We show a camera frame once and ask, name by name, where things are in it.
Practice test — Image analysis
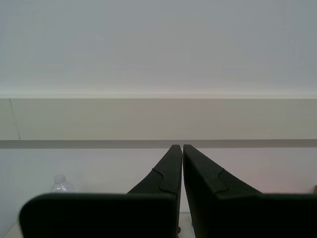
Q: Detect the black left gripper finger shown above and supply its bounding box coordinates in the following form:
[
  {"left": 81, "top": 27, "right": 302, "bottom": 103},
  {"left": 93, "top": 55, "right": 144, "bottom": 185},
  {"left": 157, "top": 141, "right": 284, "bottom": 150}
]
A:
[
  {"left": 19, "top": 144, "right": 183, "bottom": 238},
  {"left": 182, "top": 144, "right": 317, "bottom": 238}
]

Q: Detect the clear plastic water bottle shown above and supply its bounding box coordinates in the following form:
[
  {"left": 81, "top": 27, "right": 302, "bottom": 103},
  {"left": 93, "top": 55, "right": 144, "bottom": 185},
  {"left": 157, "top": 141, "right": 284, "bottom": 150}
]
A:
[{"left": 51, "top": 174, "right": 76, "bottom": 194}]

